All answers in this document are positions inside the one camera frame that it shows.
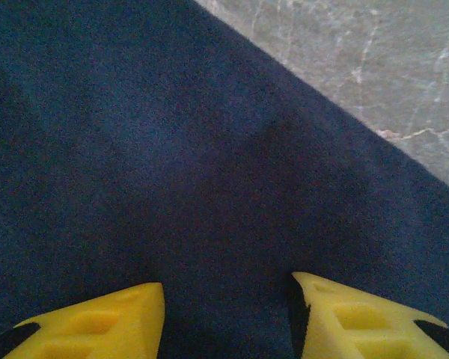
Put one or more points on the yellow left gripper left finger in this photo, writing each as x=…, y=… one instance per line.
x=97, y=329

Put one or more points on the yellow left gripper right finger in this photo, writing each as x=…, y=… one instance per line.
x=359, y=329

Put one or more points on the navy blue garment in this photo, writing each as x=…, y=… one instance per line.
x=134, y=149

